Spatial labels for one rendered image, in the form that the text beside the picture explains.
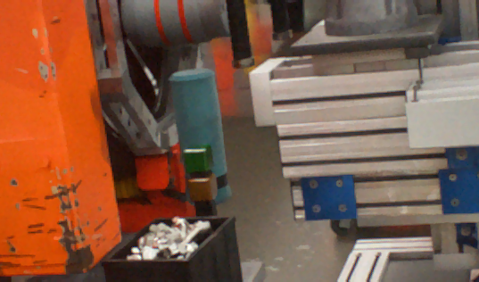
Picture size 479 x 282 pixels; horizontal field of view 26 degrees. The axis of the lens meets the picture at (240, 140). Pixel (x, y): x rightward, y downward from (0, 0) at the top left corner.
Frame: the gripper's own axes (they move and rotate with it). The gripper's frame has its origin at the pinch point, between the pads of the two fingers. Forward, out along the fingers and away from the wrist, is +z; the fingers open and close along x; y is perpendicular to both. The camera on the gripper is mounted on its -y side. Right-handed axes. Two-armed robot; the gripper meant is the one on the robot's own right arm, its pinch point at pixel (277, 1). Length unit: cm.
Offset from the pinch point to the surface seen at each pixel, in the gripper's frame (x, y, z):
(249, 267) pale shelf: 3, -38, 60
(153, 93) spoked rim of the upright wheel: -30.0, -17.0, 3.0
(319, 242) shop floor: -15, -83, -82
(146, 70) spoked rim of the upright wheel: -30.9, -11.7, 2.7
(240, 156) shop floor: -71, -83, -200
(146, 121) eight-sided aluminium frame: -20.5, -16.9, 34.6
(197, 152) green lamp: -2, -17, 61
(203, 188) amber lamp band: -2, -24, 61
